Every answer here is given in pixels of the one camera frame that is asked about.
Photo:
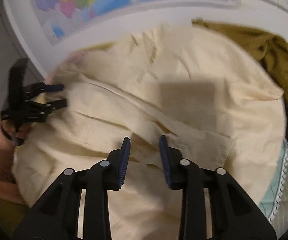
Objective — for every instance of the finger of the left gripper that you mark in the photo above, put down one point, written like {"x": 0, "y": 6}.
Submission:
{"x": 33, "y": 90}
{"x": 46, "y": 109}

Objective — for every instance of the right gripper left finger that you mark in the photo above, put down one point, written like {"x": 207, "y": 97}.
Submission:
{"x": 55, "y": 214}

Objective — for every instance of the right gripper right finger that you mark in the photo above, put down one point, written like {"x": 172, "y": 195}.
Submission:
{"x": 234, "y": 215}

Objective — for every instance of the cream jacket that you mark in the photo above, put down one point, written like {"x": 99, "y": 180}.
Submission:
{"x": 209, "y": 98}

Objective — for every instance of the pink sleeve left forearm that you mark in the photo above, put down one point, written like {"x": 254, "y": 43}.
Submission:
{"x": 8, "y": 188}

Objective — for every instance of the person's left hand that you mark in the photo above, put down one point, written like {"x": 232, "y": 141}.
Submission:
{"x": 11, "y": 137}

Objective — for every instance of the patterned bed sheet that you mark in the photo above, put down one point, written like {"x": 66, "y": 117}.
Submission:
{"x": 274, "y": 204}

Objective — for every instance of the olive brown garment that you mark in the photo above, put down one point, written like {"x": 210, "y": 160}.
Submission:
{"x": 270, "y": 50}

